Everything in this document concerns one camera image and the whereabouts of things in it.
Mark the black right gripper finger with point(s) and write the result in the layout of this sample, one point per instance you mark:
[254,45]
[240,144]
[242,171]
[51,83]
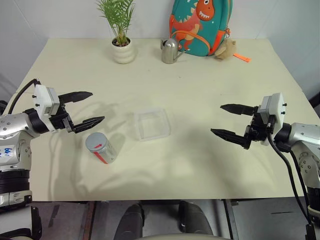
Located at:
[228,136]
[237,108]

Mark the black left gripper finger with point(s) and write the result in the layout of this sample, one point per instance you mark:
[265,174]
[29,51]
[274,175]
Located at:
[76,96]
[88,123]

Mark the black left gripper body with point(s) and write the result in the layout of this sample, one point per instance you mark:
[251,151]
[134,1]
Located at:
[61,121]

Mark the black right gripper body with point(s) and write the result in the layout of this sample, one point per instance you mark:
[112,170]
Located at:
[257,130]

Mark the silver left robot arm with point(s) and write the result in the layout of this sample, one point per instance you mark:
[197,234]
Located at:
[10,125]

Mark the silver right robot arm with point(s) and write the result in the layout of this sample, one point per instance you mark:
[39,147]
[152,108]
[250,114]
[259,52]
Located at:
[305,135]

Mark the grey plastic jar lid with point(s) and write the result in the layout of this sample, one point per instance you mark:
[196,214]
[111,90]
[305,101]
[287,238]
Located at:
[96,142]

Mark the clear jar with red label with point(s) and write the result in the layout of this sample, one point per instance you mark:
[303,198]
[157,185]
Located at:
[111,150]

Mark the clear square plastic container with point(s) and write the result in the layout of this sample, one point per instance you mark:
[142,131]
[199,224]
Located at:
[152,125]

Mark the beige plush toy pendant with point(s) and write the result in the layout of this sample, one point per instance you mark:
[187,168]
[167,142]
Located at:
[225,50]

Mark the white ribbed plant pot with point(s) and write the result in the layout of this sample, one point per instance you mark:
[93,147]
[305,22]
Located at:
[123,53]

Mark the teal dinosaur backpack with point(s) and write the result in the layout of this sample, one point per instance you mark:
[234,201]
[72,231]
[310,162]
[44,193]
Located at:
[200,37]

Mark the green leafy plant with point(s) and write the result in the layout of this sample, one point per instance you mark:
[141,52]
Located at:
[118,20]

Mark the steel watering can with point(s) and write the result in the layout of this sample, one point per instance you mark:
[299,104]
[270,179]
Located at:
[170,52]

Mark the dark rounded shape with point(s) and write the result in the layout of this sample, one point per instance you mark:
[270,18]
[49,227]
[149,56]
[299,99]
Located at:
[195,217]
[131,222]

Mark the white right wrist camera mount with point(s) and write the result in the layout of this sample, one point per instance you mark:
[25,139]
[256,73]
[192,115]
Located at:
[277,110]

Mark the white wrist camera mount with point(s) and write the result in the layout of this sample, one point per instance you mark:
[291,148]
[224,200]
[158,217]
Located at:
[277,110]
[41,100]

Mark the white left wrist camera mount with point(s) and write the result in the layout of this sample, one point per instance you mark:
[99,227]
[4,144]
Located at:
[41,100]

